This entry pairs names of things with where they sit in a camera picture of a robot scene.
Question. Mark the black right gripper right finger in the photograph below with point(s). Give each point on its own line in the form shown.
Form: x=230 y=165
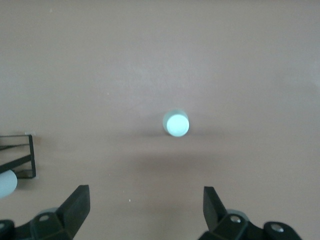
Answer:
x=215 y=215

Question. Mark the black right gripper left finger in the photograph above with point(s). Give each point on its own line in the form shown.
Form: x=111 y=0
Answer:
x=72 y=212

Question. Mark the mint green plastic cup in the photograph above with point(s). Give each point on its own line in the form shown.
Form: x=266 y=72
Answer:
x=177 y=125

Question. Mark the grey plastic cup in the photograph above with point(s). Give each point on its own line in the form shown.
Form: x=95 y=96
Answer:
x=6 y=185

